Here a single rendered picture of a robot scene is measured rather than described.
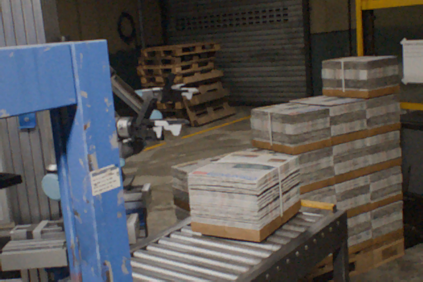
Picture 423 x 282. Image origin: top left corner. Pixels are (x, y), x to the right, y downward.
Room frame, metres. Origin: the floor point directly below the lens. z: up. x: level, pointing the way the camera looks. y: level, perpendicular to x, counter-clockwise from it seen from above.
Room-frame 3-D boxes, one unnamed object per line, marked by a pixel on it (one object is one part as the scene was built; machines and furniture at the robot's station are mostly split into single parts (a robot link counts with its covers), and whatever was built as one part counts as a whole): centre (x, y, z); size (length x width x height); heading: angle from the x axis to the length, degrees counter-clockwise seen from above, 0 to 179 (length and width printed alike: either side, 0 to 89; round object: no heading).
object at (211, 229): (2.02, -0.05, 0.83); 0.29 x 0.16 x 0.04; 58
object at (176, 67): (9.98, 0.49, 0.65); 1.33 x 0.94 x 1.30; 147
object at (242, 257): (1.89, 0.05, 0.77); 0.47 x 0.05 x 0.05; 53
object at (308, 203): (2.31, -0.29, 0.81); 0.43 x 0.03 x 0.02; 53
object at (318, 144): (3.26, -0.44, 0.86); 0.38 x 0.29 x 0.04; 33
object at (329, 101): (3.41, -0.69, 1.07); 0.37 x 0.28 x 0.01; 31
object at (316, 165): (3.19, -0.33, 0.42); 1.17 x 0.39 x 0.83; 123
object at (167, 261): (1.79, 0.13, 0.77); 0.47 x 0.05 x 0.05; 53
